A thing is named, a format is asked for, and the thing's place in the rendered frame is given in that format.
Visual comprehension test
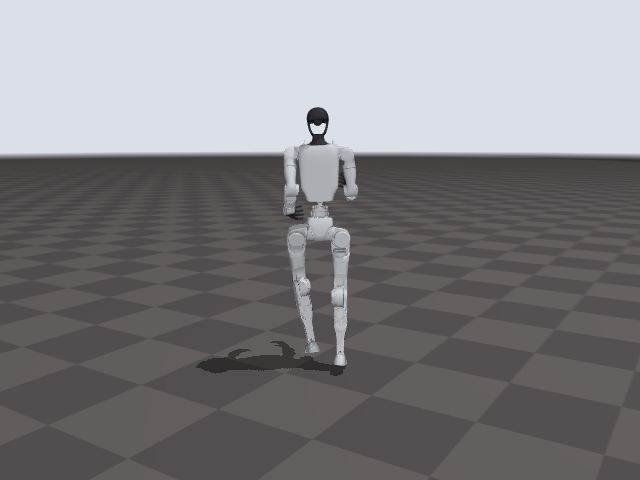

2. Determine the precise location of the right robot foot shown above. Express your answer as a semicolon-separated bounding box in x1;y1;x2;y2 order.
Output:
333;352;347;366

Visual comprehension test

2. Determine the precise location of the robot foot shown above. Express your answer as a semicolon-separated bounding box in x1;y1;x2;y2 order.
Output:
333;352;347;366
303;340;320;353

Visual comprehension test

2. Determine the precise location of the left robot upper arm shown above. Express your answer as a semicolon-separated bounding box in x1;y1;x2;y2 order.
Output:
284;147;300;197

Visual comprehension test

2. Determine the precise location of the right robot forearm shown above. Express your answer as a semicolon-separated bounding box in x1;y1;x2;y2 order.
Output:
345;185;358;201

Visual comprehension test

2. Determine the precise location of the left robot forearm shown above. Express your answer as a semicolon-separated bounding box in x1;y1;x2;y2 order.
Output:
282;184;296;216

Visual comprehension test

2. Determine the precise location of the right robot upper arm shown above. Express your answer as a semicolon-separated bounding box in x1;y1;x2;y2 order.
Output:
337;146;357;197

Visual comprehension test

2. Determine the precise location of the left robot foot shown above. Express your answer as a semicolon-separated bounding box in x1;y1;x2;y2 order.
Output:
303;340;320;353

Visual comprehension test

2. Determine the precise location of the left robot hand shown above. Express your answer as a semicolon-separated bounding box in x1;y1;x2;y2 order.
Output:
286;201;304;220

